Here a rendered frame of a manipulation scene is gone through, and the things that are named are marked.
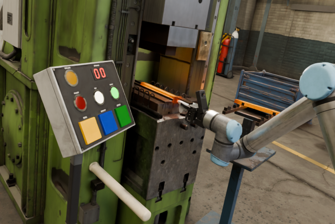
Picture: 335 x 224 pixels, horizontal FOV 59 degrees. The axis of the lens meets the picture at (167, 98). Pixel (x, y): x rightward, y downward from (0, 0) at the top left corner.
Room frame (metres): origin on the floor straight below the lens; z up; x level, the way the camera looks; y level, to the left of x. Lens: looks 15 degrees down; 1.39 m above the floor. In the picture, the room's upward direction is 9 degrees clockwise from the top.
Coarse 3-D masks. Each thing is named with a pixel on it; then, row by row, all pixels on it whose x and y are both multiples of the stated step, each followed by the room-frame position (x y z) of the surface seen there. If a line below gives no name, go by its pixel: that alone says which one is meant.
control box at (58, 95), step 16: (80, 64) 0.99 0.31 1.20; (96, 64) 1.07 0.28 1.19; (112, 64) 1.16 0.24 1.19; (48, 80) 0.86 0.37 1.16; (64, 80) 0.89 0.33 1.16; (80, 80) 0.95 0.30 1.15; (96, 80) 1.03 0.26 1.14; (112, 80) 1.11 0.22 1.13; (48, 96) 0.86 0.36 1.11; (64, 96) 0.86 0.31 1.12; (80, 96) 0.91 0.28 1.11; (112, 96) 1.06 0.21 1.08; (48, 112) 0.86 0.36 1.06; (64, 112) 0.84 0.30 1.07; (80, 112) 0.88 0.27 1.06; (96, 112) 0.95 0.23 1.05; (112, 112) 1.03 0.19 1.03; (64, 128) 0.84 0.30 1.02; (64, 144) 0.83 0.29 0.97; (80, 144) 0.82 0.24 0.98; (96, 144) 0.88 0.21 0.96
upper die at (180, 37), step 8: (144, 24) 1.54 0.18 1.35; (152, 24) 1.50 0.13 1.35; (160, 24) 1.45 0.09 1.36; (144, 32) 1.54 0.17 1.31; (152, 32) 1.49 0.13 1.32; (160, 32) 1.45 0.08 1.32; (168, 32) 1.40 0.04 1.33; (176, 32) 1.44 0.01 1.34; (184, 32) 1.48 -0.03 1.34; (192, 32) 1.51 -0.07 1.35; (152, 40) 1.49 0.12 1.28; (160, 40) 1.44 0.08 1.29; (168, 40) 1.41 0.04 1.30; (176, 40) 1.44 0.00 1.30; (184, 40) 1.48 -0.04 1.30; (192, 40) 1.52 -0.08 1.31
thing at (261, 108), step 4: (236, 100) 1.90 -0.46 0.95; (240, 100) 1.91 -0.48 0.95; (240, 104) 1.88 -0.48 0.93; (248, 104) 1.85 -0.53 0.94; (252, 104) 1.85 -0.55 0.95; (252, 108) 1.84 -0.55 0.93; (256, 108) 1.82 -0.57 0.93; (260, 108) 1.81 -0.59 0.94; (264, 108) 1.80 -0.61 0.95; (268, 112) 1.77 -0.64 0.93; (272, 112) 1.76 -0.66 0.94; (276, 112) 1.75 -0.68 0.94
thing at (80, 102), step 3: (78, 99) 0.90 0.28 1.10; (81, 99) 0.91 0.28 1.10; (75, 102) 0.88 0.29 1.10; (78, 102) 0.89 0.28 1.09; (81, 102) 0.90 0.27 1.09; (84, 102) 0.92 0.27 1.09; (78, 105) 0.89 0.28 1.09; (81, 105) 0.90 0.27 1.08; (84, 105) 0.91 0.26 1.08; (81, 108) 0.89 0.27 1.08
